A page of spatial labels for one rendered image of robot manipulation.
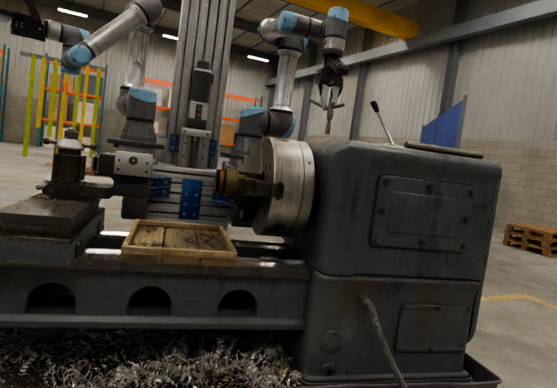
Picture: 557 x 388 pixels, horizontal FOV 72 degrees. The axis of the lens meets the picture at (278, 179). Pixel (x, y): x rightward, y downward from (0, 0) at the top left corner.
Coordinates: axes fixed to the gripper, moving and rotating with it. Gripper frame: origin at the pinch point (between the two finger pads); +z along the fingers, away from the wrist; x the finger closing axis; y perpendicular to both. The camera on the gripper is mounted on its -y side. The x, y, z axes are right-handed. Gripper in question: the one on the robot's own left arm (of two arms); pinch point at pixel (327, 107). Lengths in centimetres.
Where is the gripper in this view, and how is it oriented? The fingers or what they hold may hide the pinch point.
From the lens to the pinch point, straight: 143.1
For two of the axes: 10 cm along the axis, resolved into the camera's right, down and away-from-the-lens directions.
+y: -2.8, -1.0, 9.6
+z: -1.3, 9.9, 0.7
